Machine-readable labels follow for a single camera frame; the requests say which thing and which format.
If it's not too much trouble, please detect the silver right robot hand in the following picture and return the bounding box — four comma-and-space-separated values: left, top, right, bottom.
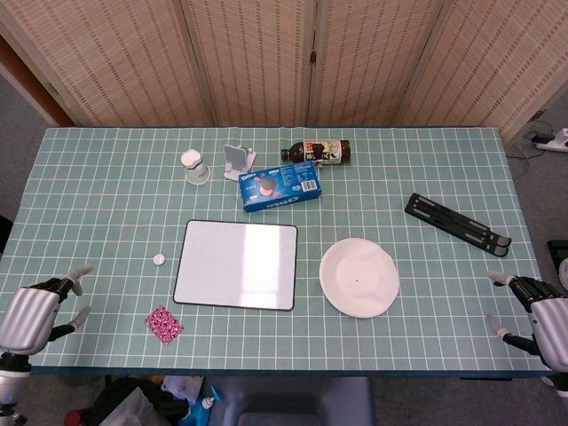
485, 270, 568, 372

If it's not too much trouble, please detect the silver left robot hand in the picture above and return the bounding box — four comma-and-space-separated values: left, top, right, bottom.
0, 263, 94, 356

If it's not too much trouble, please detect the light green checked tablecloth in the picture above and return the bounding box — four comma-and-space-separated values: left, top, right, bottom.
0, 126, 558, 373

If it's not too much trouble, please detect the translucent plastic box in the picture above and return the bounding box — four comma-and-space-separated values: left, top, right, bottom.
102, 389, 157, 426

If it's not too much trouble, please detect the black folding laptop stand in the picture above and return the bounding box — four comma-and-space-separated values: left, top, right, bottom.
404, 192, 513, 257

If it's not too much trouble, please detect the black bag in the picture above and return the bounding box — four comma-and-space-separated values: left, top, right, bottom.
88, 375, 190, 426

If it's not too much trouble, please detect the crumpled white plastic bag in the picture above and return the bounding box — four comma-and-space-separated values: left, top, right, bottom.
160, 375, 206, 406

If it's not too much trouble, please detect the white power strip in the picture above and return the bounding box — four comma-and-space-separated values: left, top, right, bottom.
535, 127, 568, 154

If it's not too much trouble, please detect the white paper plate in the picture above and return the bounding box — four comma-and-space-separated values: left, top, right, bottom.
319, 237, 400, 319

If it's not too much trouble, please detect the white board with black rim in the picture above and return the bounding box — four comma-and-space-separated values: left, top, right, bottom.
172, 219, 298, 312

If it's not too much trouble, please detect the white paper cup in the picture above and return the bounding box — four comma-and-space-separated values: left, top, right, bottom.
179, 149, 212, 185

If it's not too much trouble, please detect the white phone stand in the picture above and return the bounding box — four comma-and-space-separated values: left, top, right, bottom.
222, 144, 258, 182

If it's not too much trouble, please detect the bamboo folding screen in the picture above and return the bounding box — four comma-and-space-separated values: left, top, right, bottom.
0, 0, 568, 146

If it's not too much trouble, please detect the blue Oreo cookie box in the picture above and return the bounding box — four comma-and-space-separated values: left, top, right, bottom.
237, 161, 323, 214

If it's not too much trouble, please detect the brown tea bottle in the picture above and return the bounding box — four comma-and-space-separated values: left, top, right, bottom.
280, 138, 351, 166

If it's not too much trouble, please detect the black plug with cable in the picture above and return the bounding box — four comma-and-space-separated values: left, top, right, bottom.
505, 130, 555, 160

